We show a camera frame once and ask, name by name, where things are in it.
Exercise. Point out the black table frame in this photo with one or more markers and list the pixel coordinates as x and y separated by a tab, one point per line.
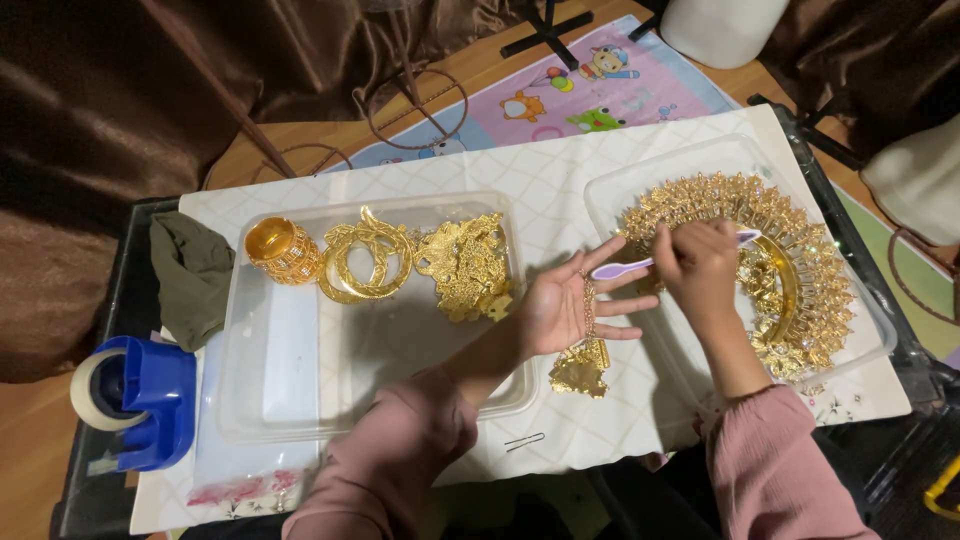
90	420

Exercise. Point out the person's right hand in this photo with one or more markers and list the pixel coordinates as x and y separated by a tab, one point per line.
697	266

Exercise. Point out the person's left hand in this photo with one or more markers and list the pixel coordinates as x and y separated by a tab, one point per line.
559	307

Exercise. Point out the purple toothbrush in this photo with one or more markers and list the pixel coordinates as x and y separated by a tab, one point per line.
622	268

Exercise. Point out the black cross stand base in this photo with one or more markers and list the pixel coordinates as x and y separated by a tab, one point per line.
547	30

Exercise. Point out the clear plastic tray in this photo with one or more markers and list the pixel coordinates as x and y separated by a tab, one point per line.
360	360
675	172

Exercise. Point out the black hairpin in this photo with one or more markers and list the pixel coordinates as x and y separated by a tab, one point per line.
525	442

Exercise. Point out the yellow tool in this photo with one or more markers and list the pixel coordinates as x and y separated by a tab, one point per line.
943	491

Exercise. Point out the person's right fingers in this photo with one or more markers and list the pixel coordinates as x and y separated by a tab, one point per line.
667	244

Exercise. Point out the white fabric mannequin base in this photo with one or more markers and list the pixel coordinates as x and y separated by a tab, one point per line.
716	26

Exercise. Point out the blue tape dispenser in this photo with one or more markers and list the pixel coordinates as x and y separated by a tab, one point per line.
139	401

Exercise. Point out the gold filigree ornament pile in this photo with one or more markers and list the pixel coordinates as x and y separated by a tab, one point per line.
469	266

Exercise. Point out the large gold ornate crown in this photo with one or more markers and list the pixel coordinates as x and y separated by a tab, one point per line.
787	277

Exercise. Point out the brown satin curtain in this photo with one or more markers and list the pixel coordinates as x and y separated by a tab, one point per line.
97	150

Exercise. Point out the olive green cloth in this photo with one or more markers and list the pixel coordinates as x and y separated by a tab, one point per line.
191	277

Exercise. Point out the colourful cartoon play mat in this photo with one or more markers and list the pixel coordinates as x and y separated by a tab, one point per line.
600	90

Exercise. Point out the white patterned table cloth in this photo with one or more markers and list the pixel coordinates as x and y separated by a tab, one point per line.
555	202

